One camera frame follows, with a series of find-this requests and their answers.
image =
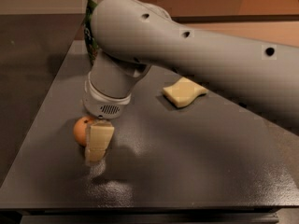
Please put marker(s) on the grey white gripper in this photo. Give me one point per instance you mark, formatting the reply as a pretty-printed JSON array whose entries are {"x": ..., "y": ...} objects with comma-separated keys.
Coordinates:
[{"x": 104, "y": 106}]

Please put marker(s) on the orange fruit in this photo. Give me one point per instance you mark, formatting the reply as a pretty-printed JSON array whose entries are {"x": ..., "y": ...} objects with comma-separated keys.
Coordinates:
[{"x": 79, "y": 130}]

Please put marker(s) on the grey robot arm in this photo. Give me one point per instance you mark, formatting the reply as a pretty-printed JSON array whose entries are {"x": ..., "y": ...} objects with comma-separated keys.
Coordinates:
[{"x": 133, "y": 36}]

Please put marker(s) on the green snack bag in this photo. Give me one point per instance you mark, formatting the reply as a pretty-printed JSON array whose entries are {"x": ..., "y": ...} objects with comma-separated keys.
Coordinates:
[{"x": 91, "y": 45}]

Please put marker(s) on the yellow wavy sponge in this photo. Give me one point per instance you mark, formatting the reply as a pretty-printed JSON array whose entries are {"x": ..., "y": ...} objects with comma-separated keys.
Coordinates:
[{"x": 183, "y": 92}]

